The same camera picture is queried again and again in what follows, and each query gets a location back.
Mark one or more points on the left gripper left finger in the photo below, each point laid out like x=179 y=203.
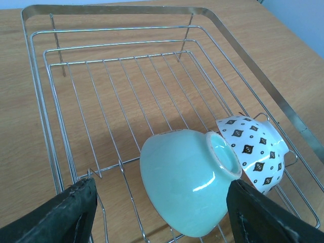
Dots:
x=68 y=217

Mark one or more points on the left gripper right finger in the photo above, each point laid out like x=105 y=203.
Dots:
x=255 y=218

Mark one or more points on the red white patterned bowl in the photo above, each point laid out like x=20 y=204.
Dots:
x=259 y=147

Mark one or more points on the plain mint green bowl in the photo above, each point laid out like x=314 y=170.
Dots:
x=187 y=175

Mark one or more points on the wire dish rack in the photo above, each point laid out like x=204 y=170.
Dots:
x=108 y=77

